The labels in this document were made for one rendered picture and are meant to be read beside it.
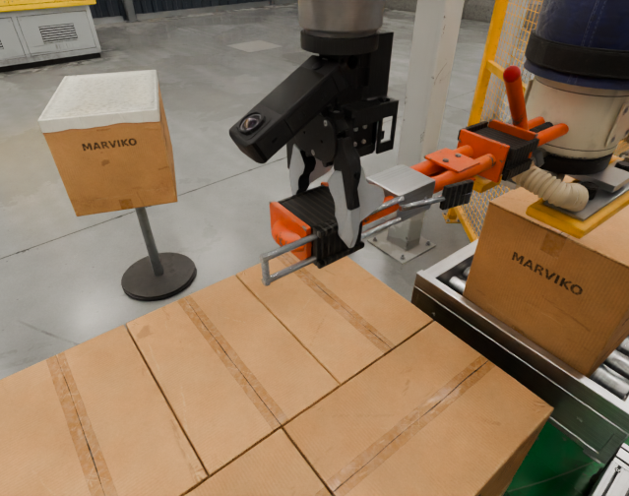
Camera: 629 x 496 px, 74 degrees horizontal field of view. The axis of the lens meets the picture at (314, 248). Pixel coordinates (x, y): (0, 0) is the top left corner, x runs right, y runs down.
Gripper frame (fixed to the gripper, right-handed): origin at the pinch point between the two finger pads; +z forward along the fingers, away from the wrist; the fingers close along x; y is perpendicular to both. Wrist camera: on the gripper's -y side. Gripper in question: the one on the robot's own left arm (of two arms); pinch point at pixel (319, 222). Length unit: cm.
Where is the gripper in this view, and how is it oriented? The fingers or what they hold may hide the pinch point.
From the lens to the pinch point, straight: 49.0
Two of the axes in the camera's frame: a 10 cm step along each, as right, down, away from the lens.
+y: 8.1, -3.5, 4.7
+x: -5.8, -4.9, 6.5
